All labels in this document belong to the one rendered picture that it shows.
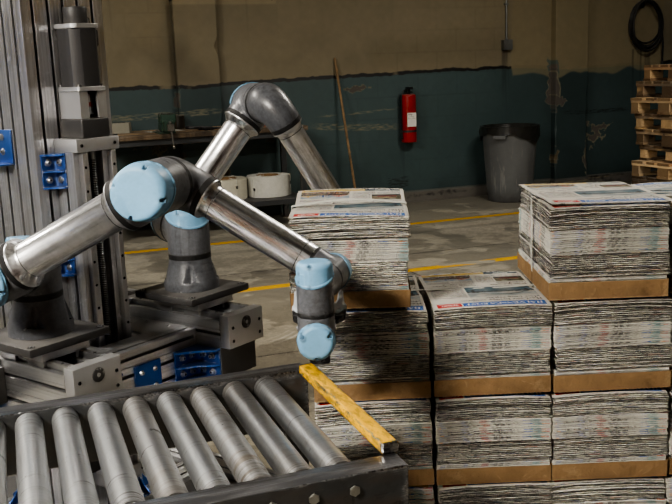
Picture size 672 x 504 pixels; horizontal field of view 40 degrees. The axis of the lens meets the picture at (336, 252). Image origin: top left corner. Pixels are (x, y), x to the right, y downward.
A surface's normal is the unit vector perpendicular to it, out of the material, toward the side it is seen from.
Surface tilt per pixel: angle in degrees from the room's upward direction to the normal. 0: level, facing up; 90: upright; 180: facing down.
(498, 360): 90
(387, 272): 90
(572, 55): 90
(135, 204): 87
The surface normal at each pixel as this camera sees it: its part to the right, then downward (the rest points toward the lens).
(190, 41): 0.34, 0.18
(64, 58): -0.59, 0.18
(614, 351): 0.02, 0.20
